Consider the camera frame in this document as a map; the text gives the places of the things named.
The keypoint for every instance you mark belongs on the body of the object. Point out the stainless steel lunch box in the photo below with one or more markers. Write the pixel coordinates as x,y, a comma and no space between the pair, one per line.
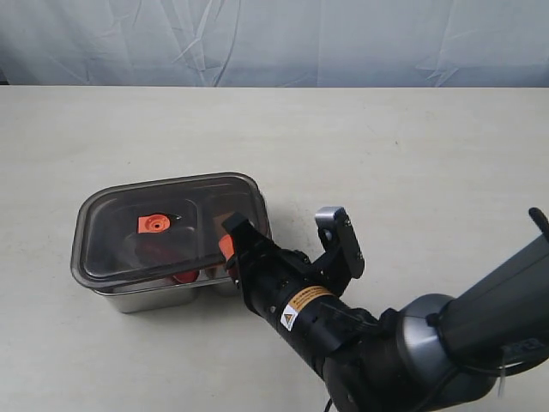
171,296

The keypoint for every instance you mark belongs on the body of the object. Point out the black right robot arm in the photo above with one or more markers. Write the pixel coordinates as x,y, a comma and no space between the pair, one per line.
436,352

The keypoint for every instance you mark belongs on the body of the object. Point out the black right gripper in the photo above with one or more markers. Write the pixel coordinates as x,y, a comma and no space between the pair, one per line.
268,276

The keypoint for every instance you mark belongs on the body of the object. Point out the red toy sausage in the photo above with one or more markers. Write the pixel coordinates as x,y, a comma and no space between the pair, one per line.
151,254

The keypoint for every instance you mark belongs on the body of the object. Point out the grey fabric backdrop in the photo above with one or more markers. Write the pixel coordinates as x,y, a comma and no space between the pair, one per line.
426,44

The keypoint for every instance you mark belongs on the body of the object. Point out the dark transparent container lid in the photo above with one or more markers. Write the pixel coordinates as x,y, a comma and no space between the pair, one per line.
109,215

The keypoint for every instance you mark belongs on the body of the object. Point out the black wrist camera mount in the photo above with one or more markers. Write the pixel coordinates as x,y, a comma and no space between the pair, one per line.
343,259

